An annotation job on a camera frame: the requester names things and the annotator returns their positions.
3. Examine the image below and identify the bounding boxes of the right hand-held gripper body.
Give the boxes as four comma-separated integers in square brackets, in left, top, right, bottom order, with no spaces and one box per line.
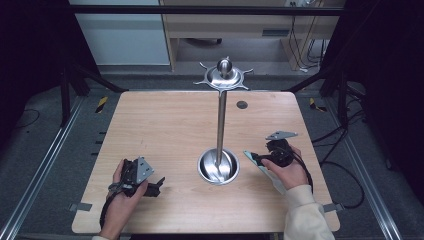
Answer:
[265,130,299,168]

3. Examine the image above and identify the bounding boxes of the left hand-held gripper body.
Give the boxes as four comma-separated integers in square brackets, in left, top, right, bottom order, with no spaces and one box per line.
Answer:
[116,156,156,198]

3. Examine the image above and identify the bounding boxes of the light blue and white utensil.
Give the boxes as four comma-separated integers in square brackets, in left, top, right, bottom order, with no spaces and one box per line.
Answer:
[242,149,288,196]

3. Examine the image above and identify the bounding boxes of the person's right hand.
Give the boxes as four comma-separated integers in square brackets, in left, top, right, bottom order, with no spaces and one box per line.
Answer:
[260,145,310,192]

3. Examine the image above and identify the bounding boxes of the person's left hand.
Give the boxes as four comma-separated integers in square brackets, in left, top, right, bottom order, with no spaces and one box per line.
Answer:
[99,159,150,240]

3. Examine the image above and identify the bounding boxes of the steel utensil stand with hooks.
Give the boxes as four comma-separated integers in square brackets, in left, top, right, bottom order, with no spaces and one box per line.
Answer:
[192,56,255,187]

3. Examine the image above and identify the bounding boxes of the yellow and black tape strip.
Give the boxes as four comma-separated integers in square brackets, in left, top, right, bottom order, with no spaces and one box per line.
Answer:
[95,96,110,115]
[308,97,328,113]

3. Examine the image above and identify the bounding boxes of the black metal stand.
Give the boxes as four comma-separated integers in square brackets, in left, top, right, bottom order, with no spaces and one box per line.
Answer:
[285,62,352,130]
[59,62,130,128]

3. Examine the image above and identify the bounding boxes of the light wooden desk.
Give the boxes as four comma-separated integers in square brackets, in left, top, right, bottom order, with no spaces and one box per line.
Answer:
[159,0,346,72]

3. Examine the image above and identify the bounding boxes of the white cabinet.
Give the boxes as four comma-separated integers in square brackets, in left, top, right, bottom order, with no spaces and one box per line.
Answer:
[68,0,171,66]

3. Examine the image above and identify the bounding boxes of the black horizontal bar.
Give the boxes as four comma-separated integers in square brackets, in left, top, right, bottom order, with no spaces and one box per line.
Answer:
[68,4,345,17]

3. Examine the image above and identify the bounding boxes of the right hand-held gripper cable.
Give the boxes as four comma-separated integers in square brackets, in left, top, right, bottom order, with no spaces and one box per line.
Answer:
[288,146,315,195]

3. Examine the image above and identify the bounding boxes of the hand-held gripper cable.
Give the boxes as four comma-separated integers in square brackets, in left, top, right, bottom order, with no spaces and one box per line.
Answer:
[288,146,315,195]
[98,182,125,230]

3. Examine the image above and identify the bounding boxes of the left hand-held gripper cable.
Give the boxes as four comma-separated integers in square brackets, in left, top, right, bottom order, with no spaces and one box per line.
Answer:
[98,182,125,230]

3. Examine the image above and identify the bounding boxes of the grey metal table bracket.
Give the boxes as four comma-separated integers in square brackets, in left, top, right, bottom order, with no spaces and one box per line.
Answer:
[322,202,345,214]
[68,202,94,213]

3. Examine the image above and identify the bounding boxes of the black floor cables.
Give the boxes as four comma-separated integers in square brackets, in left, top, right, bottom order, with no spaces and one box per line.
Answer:
[311,108,367,211]

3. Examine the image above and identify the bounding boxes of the aluminium floor rail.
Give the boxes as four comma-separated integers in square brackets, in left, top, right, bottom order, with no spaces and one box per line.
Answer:
[0,95,85,240]
[324,95,405,240]

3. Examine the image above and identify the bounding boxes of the black cables under desk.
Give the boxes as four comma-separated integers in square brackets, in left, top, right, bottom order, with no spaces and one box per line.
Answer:
[287,14,330,73]

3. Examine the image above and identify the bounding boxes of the thin black floor cable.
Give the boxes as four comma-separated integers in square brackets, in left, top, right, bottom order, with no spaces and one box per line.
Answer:
[15,107,42,130]

